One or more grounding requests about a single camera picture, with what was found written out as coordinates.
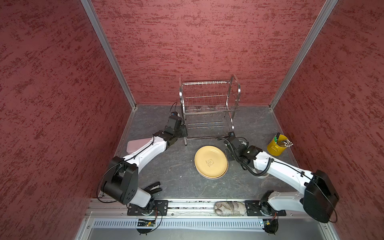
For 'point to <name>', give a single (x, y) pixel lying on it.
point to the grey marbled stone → (230, 208)
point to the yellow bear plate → (211, 162)
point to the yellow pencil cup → (273, 149)
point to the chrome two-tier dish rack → (208, 107)
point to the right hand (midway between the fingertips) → (231, 153)
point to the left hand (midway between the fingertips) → (184, 131)
